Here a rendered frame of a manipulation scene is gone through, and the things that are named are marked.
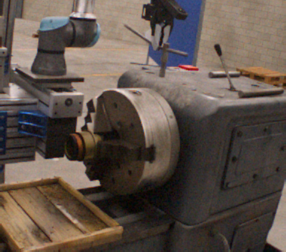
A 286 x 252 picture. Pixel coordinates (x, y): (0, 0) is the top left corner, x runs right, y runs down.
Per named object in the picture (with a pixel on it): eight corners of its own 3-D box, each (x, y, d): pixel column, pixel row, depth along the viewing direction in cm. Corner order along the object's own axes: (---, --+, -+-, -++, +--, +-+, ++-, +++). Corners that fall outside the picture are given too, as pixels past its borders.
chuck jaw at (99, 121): (112, 135, 130) (103, 98, 133) (121, 129, 126) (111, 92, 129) (82, 138, 123) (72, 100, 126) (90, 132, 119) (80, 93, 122)
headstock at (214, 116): (207, 151, 197) (222, 68, 188) (290, 190, 162) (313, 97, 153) (100, 169, 159) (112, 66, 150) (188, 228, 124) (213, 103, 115)
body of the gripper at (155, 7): (156, 21, 148) (161, -11, 145) (173, 25, 142) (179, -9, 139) (140, 20, 143) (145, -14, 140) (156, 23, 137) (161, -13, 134)
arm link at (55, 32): (32, 45, 171) (36, 13, 167) (59, 46, 180) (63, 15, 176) (45, 51, 162) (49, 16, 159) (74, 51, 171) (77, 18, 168)
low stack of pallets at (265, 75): (255, 84, 986) (258, 66, 976) (287, 93, 934) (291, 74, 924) (231, 87, 892) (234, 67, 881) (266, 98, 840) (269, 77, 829)
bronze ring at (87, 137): (90, 124, 124) (62, 126, 118) (108, 135, 117) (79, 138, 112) (86, 153, 127) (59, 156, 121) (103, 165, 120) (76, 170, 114)
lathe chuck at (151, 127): (99, 160, 147) (117, 74, 137) (156, 209, 125) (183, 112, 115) (77, 163, 142) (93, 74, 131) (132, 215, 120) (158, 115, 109)
